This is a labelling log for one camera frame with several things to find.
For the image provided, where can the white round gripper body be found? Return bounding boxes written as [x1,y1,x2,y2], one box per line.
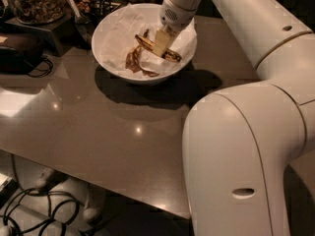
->
[159,0,197,31]

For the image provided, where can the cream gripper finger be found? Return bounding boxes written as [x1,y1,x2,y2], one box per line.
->
[153,26,177,57]

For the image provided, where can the brown banana peel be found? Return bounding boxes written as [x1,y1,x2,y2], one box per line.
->
[125,29,182,78]

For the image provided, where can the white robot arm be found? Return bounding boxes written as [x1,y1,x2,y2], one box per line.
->
[160,0,315,236]

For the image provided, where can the white ceramic bowl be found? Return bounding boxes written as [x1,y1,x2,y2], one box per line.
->
[91,2,198,87]

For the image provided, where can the white paper napkin liner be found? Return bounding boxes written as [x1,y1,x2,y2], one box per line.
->
[98,3,197,79]

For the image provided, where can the metal scoop with tag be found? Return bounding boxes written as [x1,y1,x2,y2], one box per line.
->
[68,0,95,48]

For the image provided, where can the dark metal stand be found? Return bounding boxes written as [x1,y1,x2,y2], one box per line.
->
[4,13,76,56]

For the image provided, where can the glass jar of nuts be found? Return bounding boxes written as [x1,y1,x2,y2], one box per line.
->
[8,0,66,25]

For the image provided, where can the white table leg foot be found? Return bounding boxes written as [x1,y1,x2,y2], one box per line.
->
[34,168,105,224]

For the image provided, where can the black wire basket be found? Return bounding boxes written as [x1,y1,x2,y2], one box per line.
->
[90,0,120,21]

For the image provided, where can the black device with cable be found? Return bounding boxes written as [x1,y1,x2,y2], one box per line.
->
[0,33,53,78]

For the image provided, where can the black floor cables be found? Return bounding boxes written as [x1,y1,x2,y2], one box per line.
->
[0,153,99,236]

